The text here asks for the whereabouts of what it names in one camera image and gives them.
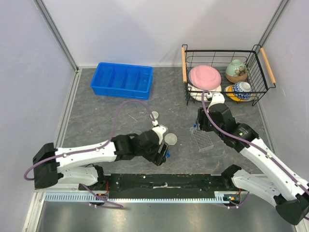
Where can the blue patterned bowl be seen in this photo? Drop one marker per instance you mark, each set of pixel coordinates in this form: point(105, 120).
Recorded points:
point(242, 90)

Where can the green brown ceramic bowl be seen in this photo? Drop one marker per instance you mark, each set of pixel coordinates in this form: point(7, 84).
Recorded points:
point(236, 71)

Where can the black wire dish basket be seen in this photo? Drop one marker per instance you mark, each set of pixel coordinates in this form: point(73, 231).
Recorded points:
point(260, 75)

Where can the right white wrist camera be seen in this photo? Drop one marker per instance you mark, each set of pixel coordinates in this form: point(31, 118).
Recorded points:
point(217, 98)

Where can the white bowl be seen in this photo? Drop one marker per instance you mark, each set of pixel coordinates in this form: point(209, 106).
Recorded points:
point(196, 93)

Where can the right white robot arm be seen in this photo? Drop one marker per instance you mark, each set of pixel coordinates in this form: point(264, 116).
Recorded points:
point(284, 189)

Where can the clear acrylic tube rack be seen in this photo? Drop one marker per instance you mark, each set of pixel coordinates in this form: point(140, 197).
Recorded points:
point(202, 139)

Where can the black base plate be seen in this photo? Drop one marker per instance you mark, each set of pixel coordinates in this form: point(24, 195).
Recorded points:
point(163, 185)

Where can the blue plastic divided bin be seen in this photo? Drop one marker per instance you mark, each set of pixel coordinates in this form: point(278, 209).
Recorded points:
point(122, 80)

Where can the yellow bowl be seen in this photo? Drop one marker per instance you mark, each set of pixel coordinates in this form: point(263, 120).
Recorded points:
point(231, 95)

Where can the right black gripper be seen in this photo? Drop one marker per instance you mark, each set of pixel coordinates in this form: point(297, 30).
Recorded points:
point(200, 116)

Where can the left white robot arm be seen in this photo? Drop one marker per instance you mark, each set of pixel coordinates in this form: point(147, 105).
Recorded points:
point(70, 165)

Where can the pink plate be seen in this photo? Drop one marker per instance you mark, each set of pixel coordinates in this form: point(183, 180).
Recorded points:
point(205, 77)

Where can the grey slotted cable duct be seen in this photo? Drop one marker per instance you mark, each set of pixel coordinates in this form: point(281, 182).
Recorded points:
point(89, 198)

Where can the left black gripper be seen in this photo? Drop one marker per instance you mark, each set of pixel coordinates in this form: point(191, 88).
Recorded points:
point(158, 158)

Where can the small white crucible cup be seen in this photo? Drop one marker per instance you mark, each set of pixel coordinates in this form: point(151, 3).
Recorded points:
point(155, 114)

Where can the white evaporating dish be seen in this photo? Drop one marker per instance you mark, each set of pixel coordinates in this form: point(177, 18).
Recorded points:
point(170, 139)

